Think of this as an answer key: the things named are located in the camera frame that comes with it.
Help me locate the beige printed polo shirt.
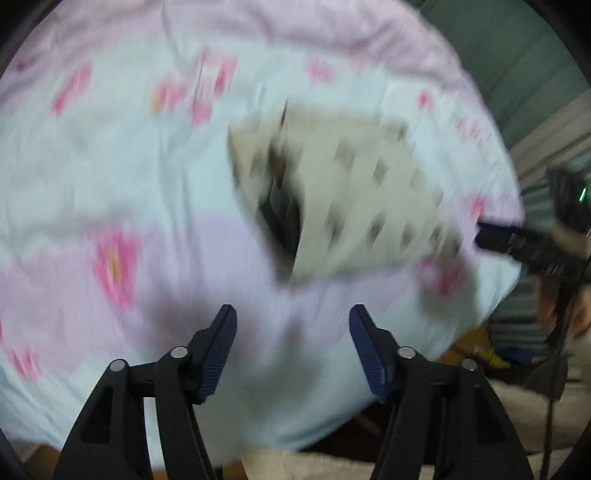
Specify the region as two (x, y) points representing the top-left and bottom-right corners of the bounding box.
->
(228, 99), (462, 283)

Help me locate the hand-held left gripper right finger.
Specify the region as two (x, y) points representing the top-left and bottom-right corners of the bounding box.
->
(348, 304), (536, 480)

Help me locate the small yellow object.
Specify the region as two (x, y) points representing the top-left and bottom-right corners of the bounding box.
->
(480, 346), (511, 370)

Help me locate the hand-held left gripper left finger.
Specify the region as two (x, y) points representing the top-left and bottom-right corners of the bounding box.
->
(53, 304), (238, 480)

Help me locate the black cable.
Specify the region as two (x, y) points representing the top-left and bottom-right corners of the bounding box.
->
(541, 277), (583, 480)

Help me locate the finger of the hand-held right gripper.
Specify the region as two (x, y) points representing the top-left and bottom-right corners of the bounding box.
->
(475, 220), (591, 283)

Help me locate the pink floral duvet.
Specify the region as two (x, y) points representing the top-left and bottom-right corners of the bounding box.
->
(0, 0), (527, 462)

